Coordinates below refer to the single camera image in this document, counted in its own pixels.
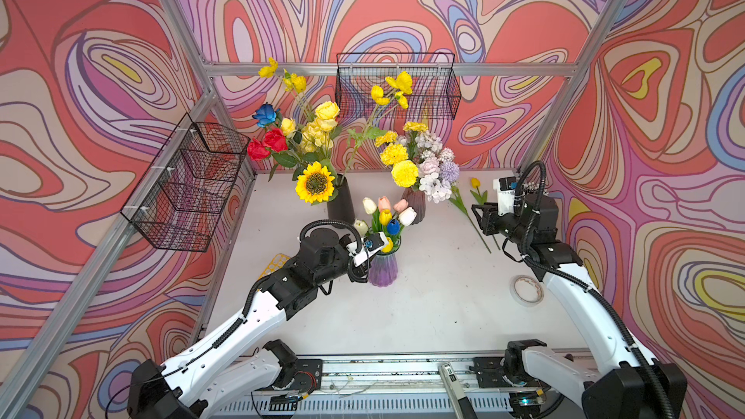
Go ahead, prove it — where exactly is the back black wire basket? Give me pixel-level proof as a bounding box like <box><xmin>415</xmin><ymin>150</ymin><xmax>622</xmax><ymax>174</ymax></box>
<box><xmin>335</xmin><ymin>50</ymin><xmax>462</xmax><ymax>121</ymax></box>

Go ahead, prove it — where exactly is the black wire basket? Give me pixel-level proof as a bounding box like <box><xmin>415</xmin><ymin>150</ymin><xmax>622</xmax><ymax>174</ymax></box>
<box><xmin>335</xmin><ymin>50</ymin><xmax>462</xmax><ymax>121</ymax></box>
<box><xmin>120</xmin><ymin>114</ymin><xmax>249</xmax><ymax>252</ymax></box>

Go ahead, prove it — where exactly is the yellow tulip front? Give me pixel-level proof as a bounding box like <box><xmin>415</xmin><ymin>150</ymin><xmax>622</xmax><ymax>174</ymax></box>
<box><xmin>470</xmin><ymin>178</ymin><xmax>492</xmax><ymax>254</ymax></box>

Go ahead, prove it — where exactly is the red grey glass vase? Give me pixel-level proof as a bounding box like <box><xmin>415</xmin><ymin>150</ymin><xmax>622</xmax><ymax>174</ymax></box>
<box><xmin>402</xmin><ymin>187</ymin><xmax>427</xmax><ymax>225</ymax></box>

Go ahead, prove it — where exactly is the tool on front rail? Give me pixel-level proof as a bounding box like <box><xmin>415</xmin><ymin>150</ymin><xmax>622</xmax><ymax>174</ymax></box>
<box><xmin>438</xmin><ymin>363</ymin><xmax>477</xmax><ymax>419</ymax></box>

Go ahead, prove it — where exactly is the mixed rose bouquet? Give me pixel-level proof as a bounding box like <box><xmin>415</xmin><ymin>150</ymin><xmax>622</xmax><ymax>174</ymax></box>
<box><xmin>246</xmin><ymin>58</ymin><xmax>341</xmax><ymax>178</ymax></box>

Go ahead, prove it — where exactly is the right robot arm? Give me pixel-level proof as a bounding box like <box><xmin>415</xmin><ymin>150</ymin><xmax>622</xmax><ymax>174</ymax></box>
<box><xmin>471</xmin><ymin>160</ymin><xmax>688</xmax><ymax>418</ymax></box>

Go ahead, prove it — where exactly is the yellow tulip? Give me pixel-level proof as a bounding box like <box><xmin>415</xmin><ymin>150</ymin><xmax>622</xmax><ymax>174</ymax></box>
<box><xmin>449</xmin><ymin>184</ymin><xmax>492</xmax><ymax>254</ymax></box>
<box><xmin>470</xmin><ymin>178</ymin><xmax>492</xmax><ymax>254</ymax></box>

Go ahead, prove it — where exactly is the black vase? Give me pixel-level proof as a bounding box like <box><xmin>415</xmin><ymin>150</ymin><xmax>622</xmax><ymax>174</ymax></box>
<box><xmin>327</xmin><ymin>178</ymin><xmax>355</xmax><ymax>225</ymax></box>

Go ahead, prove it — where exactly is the white tape roll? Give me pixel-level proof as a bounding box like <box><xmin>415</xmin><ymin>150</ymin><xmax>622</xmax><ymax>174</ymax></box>
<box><xmin>509</xmin><ymin>275</ymin><xmax>544</xmax><ymax>308</ymax></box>

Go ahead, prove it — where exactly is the sunflower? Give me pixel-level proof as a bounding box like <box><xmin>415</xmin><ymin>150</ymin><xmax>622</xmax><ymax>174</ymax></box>
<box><xmin>295</xmin><ymin>161</ymin><xmax>336</xmax><ymax>205</ymax></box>

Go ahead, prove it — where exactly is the yellow and lilac bouquet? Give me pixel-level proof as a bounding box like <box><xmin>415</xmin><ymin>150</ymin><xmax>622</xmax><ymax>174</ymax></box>
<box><xmin>370</xmin><ymin>71</ymin><xmax>460</xmax><ymax>204</ymax></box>

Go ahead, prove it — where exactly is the purple glass tulip vase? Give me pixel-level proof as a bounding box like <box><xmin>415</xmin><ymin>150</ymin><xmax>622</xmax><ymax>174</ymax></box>
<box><xmin>368</xmin><ymin>238</ymin><xmax>401</xmax><ymax>288</ymax></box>

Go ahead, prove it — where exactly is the left black wire basket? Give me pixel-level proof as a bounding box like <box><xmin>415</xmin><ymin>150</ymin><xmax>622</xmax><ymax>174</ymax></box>
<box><xmin>120</xmin><ymin>114</ymin><xmax>249</xmax><ymax>252</ymax></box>

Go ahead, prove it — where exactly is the tulip bunch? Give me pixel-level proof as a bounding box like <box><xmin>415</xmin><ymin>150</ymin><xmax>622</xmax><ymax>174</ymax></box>
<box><xmin>353</xmin><ymin>197</ymin><xmax>416</xmax><ymax>246</ymax></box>

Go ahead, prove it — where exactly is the yellow calculator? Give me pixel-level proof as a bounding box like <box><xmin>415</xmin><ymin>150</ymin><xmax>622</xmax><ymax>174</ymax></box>
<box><xmin>259</xmin><ymin>253</ymin><xmax>290</xmax><ymax>279</ymax></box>

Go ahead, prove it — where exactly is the patterned pen cup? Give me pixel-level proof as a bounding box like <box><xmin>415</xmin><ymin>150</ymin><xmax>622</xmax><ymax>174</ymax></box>
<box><xmin>522</xmin><ymin>182</ymin><xmax>539</xmax><ymax>194</ymax></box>

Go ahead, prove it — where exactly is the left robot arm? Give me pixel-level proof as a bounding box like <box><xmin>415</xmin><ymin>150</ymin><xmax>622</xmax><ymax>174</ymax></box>
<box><xmin>126</xmin><ymin>219</ymin><xmax>393</xmax><ymax>418</ymax></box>

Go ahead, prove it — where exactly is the blue tulip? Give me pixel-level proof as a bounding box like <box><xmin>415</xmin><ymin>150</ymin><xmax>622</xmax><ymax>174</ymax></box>
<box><xmin>386</xmin><ymin>219</ymin><xmax>402</xmax><ymax>237</ymax></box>

